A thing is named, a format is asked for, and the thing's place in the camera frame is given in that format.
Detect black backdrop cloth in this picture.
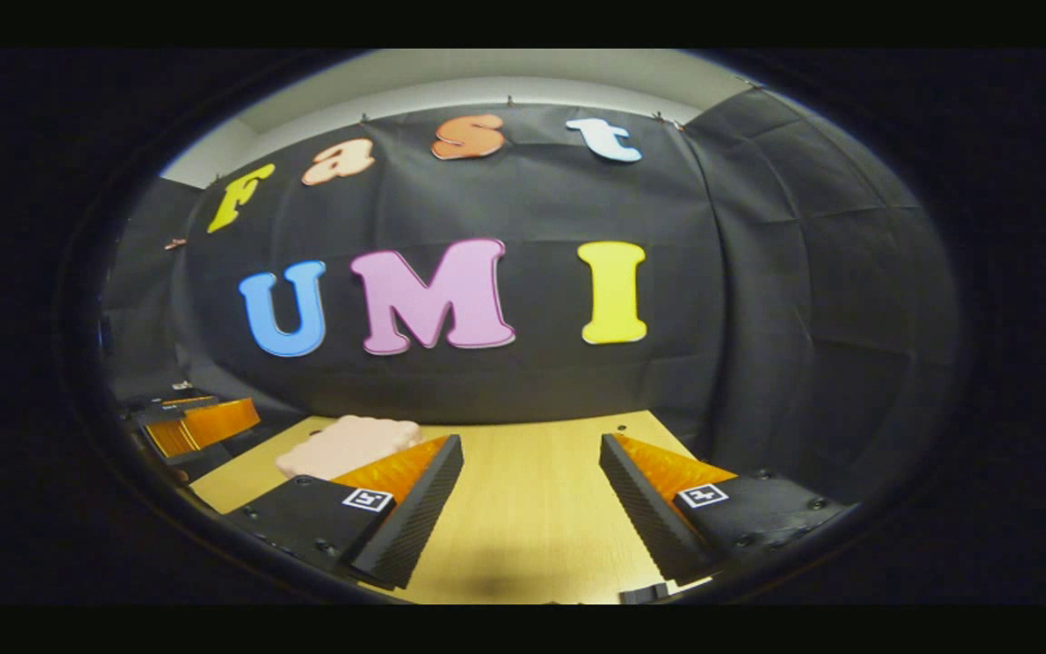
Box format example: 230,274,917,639
101,86,964,510

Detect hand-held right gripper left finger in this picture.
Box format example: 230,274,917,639
227,433,466,590

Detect pink suitcase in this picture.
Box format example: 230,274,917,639
274,414,425,483

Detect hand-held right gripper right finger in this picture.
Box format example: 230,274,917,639
598,432,853,588

